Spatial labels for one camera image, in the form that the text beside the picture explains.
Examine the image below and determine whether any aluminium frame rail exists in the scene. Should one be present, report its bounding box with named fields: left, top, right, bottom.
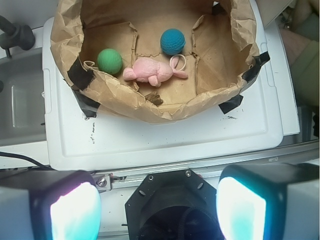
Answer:
left=90, top=140, right=320, bottom=193

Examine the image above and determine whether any black cable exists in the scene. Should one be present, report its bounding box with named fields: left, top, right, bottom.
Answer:
left=0, top=151, right=55, bottom=172

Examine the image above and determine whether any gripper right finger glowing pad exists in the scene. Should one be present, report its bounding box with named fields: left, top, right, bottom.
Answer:
left=216, top=163, right=320, bottom=240

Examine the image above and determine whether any white plastic bin lid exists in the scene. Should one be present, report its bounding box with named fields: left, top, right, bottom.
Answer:
left=41, top=0, right=301, bottom=172

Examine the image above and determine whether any green foam ball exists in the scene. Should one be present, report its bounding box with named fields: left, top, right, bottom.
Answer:
left=97, top=48, right=123, bottom=75

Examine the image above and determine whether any blue foam ball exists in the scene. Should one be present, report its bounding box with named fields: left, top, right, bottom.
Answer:
left=160, top=28, right=186, bottom=56

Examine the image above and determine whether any grey plastic container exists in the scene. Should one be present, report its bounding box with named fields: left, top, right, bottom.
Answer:
left=0, top=48, right=46, bottom=146

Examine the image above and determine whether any black octagonal camera mount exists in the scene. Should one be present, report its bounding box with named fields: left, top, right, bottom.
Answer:
left=125, top=169, right=224, bottom=240

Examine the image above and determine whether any brown paper bag tray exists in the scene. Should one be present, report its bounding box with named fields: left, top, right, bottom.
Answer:
left=51, top=0, right=262, bottom=124

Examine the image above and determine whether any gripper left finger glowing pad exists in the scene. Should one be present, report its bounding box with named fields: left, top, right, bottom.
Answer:
left=0, top=170, right=102, bottom=240

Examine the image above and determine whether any pink plush bunny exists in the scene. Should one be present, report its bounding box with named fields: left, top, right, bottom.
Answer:
left=122, top=54, right=188, bottom=88

